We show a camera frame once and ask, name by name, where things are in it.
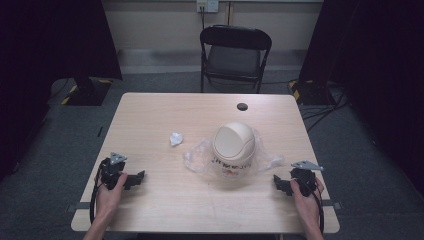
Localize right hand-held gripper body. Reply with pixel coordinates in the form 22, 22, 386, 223
289, 160, 325, 198

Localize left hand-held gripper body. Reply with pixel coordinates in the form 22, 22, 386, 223
99, 152, 130, 191

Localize person's right hand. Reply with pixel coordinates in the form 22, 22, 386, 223
289, 177, 325, 224

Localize person's left hand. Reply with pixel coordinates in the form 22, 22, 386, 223
94, 172, 129, 218

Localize crumpled white paper ball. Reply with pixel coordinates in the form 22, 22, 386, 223
169, 131, 185, 147

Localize beige swing-lid trash can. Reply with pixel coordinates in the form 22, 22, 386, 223
211, 121, 257, 180

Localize clear plastic bag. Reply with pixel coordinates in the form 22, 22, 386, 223
182, 127, 287, 178

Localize black stand base striped tape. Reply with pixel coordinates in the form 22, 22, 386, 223
287, 78, 335, 107
60, 77, 113, 107

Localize dark curtain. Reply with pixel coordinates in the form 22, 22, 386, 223
0, 0, 123, 183
297, 0, 424, 198

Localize black folding chair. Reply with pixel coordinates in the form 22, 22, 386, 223
199, 24, 273, 95

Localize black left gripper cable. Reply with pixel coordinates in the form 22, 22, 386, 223
88, 159, 110, 225

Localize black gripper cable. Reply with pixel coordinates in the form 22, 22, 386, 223
88, 159, 110, 225
309, 181, 326, 235

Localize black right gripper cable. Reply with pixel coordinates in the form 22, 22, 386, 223
309, 181, 326, 235

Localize grey table strap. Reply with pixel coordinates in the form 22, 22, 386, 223
65, 201, 92, 214
321, 199, 343, 211

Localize black floor cables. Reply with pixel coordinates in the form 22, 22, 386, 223
299, 81, 350, 133

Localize black power cord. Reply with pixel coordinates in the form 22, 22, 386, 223
199, 5, 207, 32

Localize white wall outlet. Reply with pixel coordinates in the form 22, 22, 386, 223
195, 0, 220, 14

